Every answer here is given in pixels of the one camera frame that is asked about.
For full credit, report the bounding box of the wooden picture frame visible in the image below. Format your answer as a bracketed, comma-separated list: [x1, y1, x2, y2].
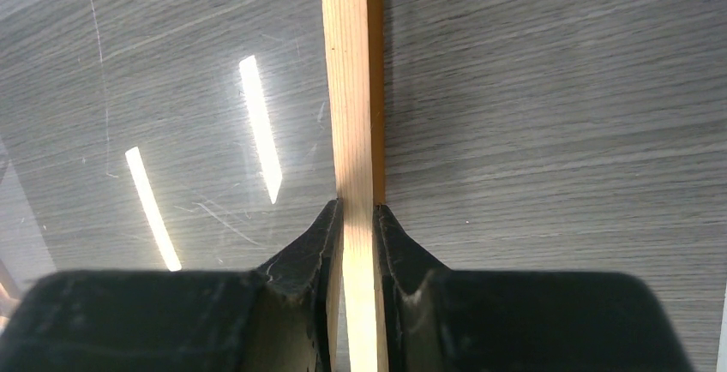
[321, 0, 388, 371]

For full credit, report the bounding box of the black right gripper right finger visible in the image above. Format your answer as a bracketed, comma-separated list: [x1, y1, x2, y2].
[373, 205, 693, 371]

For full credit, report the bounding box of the transparent acrylic sheet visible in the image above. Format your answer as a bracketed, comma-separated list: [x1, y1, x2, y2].
[1, 0, 335, 297]

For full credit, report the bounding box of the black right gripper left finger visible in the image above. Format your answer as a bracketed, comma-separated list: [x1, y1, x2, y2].
[1, 200, 343, 371]

